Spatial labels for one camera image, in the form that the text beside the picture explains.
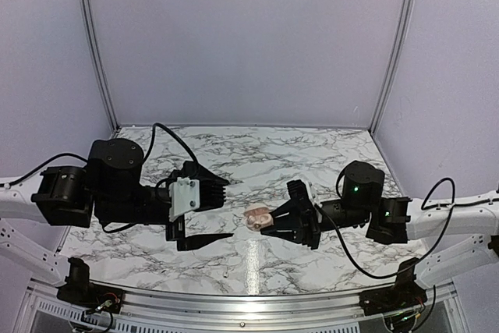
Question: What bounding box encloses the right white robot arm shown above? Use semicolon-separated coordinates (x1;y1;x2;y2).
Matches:
259;161;498;308

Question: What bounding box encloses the right corner frame post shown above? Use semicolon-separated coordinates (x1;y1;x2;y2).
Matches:
369;0;414;137

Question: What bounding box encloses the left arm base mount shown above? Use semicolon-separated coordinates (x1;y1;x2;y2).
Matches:
57;257;125;314

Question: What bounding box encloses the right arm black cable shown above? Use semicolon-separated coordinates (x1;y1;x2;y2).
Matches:
333;177;456;280

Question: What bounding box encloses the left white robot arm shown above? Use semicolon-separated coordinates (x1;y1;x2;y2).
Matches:
1;138;229;251

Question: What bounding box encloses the pink round earbud case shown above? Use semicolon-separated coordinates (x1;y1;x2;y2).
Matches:
244;204;274;232

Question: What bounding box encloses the aluminium front rail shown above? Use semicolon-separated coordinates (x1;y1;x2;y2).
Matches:
14;280;470;332

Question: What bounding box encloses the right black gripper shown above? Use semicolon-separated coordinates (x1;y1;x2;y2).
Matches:
260;198;373;250

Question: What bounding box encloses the left corner frame post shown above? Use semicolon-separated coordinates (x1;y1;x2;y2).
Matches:
80;0;120;133

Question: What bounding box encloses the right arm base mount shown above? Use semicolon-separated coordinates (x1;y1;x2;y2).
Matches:
359;257;427;316

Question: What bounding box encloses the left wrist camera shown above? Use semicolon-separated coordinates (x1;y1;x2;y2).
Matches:
168;176;228;221

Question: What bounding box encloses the corner frame post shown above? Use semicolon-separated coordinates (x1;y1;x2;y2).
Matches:
80;0;120;133
369;0;414;137

